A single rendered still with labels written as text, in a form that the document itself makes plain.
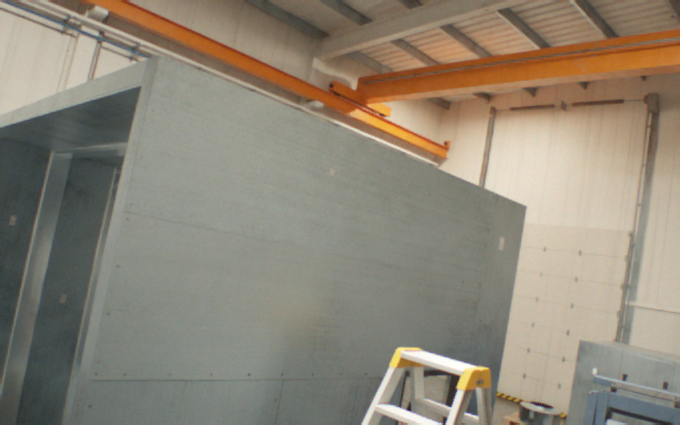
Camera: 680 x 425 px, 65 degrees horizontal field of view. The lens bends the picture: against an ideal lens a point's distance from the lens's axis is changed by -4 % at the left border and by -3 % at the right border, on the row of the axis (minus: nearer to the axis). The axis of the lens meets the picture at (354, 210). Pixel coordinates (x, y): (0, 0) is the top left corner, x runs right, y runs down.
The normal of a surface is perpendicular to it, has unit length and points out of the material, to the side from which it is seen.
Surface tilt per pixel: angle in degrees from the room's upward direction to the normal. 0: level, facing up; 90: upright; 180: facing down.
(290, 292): 90
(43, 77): 90
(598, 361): 90
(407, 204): 90
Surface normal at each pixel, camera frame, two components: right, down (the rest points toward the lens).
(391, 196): 0.69, 0.06
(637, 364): -0.70, -0.19
